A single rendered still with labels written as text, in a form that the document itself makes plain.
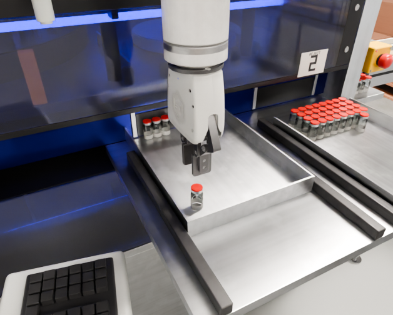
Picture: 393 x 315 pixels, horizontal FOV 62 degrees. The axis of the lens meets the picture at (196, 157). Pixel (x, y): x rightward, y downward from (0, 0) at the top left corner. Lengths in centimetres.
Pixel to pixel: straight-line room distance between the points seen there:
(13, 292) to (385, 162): 75
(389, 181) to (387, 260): 115
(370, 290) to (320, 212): 112
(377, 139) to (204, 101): 55
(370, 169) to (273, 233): 29
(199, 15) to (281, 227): 36
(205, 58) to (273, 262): 31
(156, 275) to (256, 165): 49
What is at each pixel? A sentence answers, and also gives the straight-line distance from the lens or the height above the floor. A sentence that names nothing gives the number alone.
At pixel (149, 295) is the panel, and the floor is 38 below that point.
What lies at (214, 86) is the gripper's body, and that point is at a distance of 43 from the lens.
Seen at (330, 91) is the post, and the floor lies 91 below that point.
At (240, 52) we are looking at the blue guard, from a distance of 75.
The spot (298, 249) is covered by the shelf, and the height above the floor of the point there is 88.
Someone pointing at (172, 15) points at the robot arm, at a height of 121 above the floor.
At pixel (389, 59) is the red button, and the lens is 107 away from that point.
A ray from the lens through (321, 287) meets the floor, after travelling 165.
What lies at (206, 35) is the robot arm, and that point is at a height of 119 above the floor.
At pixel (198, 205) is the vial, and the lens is 58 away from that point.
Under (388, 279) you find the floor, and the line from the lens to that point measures 180.
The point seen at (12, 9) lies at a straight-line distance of 60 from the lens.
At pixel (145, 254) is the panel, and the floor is 56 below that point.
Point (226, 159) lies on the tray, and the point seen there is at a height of 88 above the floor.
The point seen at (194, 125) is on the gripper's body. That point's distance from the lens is 44.
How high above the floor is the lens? 128
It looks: 34 degrees down
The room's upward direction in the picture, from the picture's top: straight up
